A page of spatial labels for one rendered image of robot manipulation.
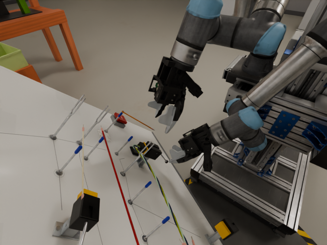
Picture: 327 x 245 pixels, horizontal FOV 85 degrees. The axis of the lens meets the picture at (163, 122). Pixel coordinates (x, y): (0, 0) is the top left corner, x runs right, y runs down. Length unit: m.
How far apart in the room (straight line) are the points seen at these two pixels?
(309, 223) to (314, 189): 0.36
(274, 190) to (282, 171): 0.23
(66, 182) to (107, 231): 0.13
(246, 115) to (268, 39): 0.21
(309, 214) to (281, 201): 0.39
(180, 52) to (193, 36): 0.04
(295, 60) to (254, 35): 0.23
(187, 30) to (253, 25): 0.17
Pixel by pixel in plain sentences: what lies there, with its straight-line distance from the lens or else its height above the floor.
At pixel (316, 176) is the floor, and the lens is 2.41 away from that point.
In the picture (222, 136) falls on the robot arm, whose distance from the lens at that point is 0.60.
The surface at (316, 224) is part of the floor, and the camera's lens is 2.12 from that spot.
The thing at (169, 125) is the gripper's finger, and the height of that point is 1.27.
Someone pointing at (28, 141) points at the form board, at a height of 1.34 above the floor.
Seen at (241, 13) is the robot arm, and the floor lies 1.43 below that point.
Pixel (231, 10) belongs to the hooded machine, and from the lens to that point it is 4.80.
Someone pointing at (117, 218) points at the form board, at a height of 1.20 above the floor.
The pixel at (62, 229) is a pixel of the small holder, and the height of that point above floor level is 1.30.
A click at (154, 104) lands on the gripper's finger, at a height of 1.28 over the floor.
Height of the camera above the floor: 1.65
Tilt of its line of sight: 45 degrees down
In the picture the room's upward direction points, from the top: straight up
